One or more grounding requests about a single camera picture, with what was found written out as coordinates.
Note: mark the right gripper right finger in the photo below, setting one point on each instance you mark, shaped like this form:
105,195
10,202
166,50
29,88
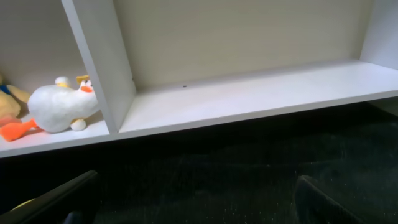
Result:
317,205

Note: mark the white plush duck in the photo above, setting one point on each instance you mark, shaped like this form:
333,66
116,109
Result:
59,107

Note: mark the white shelf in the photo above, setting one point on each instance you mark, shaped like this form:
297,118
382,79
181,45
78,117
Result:
248,93

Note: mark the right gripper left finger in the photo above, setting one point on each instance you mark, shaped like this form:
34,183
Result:
53,205

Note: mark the yellow plush duck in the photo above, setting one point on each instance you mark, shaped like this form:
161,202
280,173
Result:
7,105

